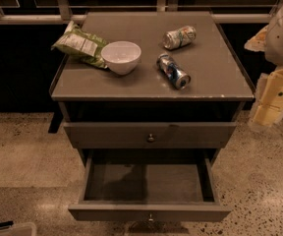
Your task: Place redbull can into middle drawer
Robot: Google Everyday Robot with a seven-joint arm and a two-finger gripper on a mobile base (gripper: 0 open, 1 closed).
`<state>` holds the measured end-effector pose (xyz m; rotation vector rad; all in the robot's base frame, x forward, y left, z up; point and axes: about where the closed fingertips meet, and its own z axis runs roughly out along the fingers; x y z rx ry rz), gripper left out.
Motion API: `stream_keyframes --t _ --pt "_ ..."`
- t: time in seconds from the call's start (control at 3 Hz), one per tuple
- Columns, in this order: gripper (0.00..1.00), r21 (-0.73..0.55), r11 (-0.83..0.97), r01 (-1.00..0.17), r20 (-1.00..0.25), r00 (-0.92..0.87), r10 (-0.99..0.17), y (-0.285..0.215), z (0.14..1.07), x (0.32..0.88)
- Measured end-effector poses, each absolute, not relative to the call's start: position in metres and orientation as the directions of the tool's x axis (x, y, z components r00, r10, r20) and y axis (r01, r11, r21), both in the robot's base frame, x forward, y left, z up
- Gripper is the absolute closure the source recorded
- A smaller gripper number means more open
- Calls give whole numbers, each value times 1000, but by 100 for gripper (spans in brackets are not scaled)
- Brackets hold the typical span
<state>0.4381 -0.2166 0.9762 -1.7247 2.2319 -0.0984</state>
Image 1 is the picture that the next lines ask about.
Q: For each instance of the grey drawer cabinet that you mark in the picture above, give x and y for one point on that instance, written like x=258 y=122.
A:
x=217 y=91

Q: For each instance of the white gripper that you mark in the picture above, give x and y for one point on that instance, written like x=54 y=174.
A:
x=268 y=105

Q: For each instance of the green silver soda can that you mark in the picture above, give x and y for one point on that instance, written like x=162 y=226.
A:
x=178 y=38

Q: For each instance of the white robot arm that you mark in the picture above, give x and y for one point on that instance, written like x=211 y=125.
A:
x=274 y=46

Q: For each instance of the white bowl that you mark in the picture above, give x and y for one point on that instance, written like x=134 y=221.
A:
x=121 y=57

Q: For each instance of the closed grey upper drawer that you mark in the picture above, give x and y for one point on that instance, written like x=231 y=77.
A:
x=149 y=134

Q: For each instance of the metal window railing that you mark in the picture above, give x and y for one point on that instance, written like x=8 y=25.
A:
x=33 y=13

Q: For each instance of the blue silver redbull can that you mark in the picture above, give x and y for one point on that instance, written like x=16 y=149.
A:
x=176 y=76

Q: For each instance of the clear plastic bin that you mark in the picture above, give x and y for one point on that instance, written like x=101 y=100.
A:
x=19 y=229

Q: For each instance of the green chip bag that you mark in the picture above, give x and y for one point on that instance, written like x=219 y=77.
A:
x=81 y=45

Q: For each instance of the open grey middle drawer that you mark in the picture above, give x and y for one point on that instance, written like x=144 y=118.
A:
x=148 y=189

